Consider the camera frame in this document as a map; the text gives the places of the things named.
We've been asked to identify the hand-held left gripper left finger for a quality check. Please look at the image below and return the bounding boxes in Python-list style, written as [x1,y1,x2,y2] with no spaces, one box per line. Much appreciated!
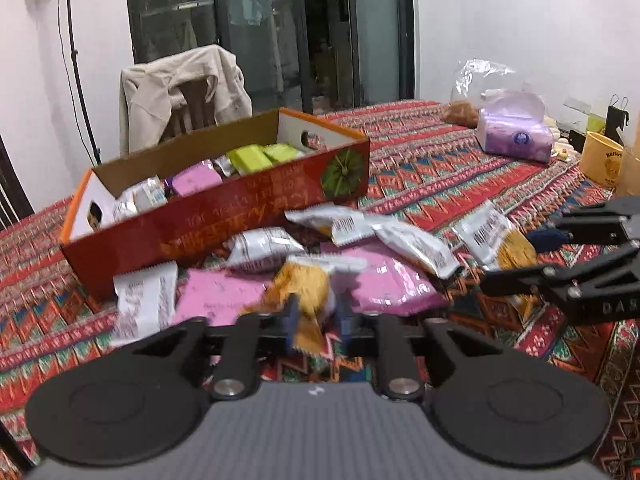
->
[117,295,301,402]

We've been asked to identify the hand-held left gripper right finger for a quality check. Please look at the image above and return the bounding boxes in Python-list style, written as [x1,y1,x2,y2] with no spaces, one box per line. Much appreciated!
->
[335,299,505,404]

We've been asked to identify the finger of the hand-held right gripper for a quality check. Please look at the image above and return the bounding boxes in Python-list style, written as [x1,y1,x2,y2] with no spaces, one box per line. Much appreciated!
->
[479,240,640,307]
[526,196,640,253]

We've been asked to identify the white and orange snack packet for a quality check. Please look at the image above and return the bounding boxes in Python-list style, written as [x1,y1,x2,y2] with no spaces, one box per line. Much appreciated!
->
[262,254,369,357]

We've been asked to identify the white and yellow snack packet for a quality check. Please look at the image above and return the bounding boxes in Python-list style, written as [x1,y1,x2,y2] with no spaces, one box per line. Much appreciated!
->
[451,200,540,311]

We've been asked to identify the red cardboard box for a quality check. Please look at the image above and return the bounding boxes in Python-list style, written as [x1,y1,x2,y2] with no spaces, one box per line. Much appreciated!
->
[60,106,372,301]

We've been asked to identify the light green snack packet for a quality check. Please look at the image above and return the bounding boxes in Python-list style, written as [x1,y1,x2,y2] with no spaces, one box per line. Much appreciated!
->
[226,144,275,177]

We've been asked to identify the olive green snack packet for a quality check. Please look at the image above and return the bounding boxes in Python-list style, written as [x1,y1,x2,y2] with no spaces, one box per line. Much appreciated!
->
[262,142,306,163]

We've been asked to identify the silver snack packet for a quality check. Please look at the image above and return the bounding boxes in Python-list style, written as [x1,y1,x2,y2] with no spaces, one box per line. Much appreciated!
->
[212,154,237,179]

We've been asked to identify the pink snack packet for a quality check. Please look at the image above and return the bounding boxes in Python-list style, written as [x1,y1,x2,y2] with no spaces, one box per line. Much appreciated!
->
[170,159,224,197]
[171,266,273,329]
[320,244,449,317]

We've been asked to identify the yellow paper tub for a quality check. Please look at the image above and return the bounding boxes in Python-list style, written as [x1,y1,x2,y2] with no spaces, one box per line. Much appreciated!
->
[579,130,625,189]

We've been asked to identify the purple tissue pack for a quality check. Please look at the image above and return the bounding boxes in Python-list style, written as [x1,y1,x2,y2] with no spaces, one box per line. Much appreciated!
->
[475,89,555,163]

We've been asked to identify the glass cup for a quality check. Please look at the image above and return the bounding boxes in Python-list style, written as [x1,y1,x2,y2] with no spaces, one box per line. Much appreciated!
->
[616,110,640,199]

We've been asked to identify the black pouch with clips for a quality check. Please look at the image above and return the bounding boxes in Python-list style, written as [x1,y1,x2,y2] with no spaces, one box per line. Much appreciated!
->
[605,94,631,137]

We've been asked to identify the flat white snack packet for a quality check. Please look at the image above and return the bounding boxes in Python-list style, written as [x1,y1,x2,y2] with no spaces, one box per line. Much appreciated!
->
[111,261,179,347]

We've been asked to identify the clear plastic bag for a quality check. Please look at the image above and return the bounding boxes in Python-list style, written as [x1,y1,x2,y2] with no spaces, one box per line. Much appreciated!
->
[440,58,531,128]

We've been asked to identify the brown chair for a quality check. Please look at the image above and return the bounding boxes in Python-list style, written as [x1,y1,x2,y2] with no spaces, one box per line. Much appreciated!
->
[167,77,221,137]

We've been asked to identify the beige jacket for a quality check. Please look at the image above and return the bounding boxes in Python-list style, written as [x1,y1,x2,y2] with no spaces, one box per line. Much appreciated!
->
[119,44,253,157]

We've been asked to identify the dark wooden chair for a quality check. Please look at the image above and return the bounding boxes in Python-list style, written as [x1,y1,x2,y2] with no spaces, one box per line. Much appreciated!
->
[0,135,35,231]

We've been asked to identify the black floor lamp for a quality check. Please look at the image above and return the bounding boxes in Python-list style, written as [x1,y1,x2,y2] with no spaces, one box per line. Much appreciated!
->
[54,0,103,167]

